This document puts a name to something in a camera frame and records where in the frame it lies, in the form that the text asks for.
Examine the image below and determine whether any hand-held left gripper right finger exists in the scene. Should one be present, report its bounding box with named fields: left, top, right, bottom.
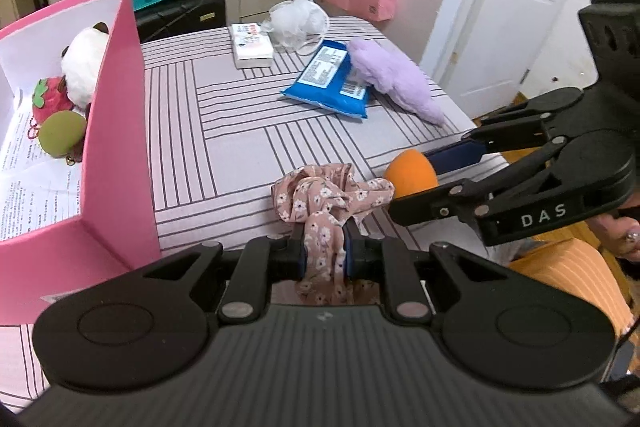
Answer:
left=342, top=222, right=511, bottom=320

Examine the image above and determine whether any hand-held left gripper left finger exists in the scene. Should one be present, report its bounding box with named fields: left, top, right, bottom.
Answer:
left=142, top=222, right=307, bottom=325

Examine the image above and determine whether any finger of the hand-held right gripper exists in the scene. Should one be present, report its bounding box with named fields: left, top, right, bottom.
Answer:
left=425, top=88, right=586, bottom=174
left=387, top=139, right=566, bottom=228

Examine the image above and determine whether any orange plush ball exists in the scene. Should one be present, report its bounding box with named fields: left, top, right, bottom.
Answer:
left=387, top=150, right=440, bottom=200

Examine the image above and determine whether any floral fabric scrunchie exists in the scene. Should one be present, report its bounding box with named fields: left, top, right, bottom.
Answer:
left=271, top=163, right=396, bottom=305

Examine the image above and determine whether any purple fluffy plush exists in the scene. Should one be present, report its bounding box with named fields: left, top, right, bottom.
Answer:
left=346, top=38, right=447, bottom=126

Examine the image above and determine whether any blue wet wipes pack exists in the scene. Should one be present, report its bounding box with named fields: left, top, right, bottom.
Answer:
left=280, top=39, right=371, bottom=120

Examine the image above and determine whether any pink cardboard box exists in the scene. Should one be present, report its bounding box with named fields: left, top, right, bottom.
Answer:
left=0, top=0, right=162, bottom=325

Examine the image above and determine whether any green round plush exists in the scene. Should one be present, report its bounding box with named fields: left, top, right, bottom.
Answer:
left=40, top=111, right=87, bottom=158

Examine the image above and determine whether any white panda plush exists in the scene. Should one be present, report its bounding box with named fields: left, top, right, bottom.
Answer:
left=61, top=22, right=112, bottom=108

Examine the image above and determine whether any red strawberry plush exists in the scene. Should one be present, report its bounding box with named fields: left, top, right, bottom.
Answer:
left=31, top=76, right=76, bottom=120

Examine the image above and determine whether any person's right hand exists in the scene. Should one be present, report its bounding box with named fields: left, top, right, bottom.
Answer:
left=590, top=213, right=640, bottom=264

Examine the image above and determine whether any striped tablecloth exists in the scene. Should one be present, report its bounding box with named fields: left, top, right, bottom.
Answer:
left=0, top=16, right=508, bottom=413

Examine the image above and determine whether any white door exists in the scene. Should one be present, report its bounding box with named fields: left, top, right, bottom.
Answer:
left=440, top=0, right=601, bottom=118

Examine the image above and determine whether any white mesh bath sponge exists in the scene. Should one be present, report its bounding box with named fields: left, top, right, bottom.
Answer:
left=262, top=0, right=330, bottom=54

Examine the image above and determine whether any white tissue pack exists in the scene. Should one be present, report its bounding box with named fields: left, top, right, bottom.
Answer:
left=230, top=23, right=275, bottom=69

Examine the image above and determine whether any black suitcase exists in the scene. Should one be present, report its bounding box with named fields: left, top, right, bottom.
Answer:
left=135, top=0, right=227, bottom=44

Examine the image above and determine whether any printed paper sheet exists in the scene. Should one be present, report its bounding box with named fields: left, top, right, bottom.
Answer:
left=0, top=87, right=91, bottom=240

